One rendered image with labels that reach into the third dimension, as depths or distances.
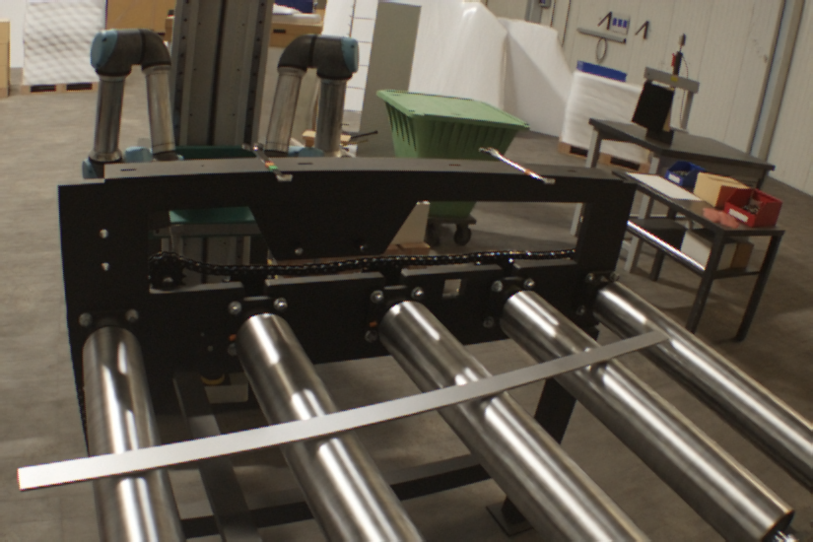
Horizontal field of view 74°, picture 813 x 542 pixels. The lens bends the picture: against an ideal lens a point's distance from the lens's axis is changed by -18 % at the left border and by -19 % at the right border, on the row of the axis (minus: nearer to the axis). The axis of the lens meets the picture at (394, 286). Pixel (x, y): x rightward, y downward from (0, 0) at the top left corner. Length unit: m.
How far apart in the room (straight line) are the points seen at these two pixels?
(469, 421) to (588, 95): 7.02
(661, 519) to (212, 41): 2.32
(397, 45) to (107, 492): 4.37
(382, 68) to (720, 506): 4.30
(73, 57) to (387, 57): 5.34
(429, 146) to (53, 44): 6.44
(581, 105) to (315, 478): 7.26
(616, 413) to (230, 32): 1.73
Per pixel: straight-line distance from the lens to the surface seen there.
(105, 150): 2.04
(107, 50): 1.90
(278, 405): 1.00
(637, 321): 1.55
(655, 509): 2.44
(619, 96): 7.91
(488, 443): 1.02
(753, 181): 5.48
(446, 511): 2.15
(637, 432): 1.17
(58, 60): 9.17
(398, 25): 4.89
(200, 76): 2.27
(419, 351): 1.18
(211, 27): 2.26
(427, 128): 3.71
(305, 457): 0.91
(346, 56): 1.98
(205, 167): 1.16
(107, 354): 1.08
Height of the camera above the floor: 1.49
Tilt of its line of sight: 25 degrees down
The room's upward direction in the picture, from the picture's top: 9 degrees clockwise
